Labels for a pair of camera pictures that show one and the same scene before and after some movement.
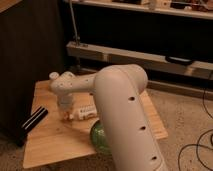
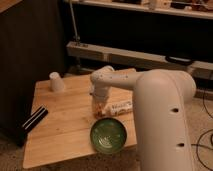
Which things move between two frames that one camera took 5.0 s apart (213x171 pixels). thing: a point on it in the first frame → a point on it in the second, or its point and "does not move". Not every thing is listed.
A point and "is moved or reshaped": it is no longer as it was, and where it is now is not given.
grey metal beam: [113, 56] does not move
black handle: [181, 60] does not move
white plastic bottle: [86, 113] is moved or reshaped
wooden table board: [55, 138] does not move
